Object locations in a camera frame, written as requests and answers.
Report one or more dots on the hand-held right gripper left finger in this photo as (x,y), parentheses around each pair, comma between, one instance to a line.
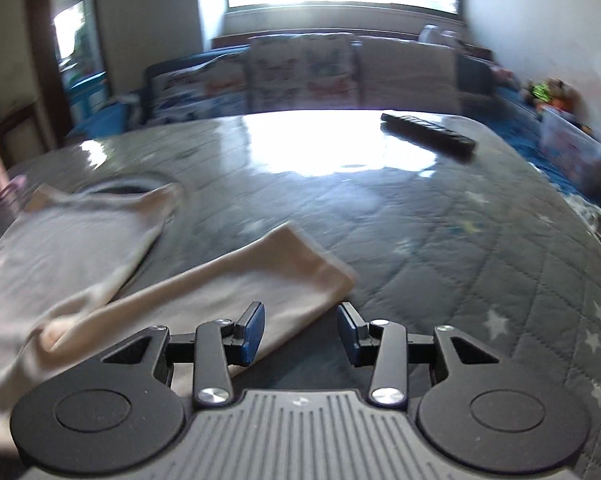
(253,332)

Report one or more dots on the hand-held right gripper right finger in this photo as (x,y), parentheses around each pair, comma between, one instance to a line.
(349,335)

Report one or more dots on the cream knit garment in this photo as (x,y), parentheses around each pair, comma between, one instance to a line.
(55,245)

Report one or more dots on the grey quilted star table cover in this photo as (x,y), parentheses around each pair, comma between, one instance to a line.
(430,240)

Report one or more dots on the black remote control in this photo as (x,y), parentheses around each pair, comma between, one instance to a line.
(430,135)

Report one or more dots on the butterfly print cushion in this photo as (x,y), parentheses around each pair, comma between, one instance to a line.
(200,90)
(300,70)

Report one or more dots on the plain beige cushion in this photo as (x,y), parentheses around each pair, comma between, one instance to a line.
(408,72)

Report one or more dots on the blue plastic box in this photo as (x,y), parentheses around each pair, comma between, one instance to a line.
(88,97)

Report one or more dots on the clear plastic storage box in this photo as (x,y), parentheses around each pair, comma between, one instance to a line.
(575,145)

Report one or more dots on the colourful toy pile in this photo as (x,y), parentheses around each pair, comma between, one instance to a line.
(550,94)

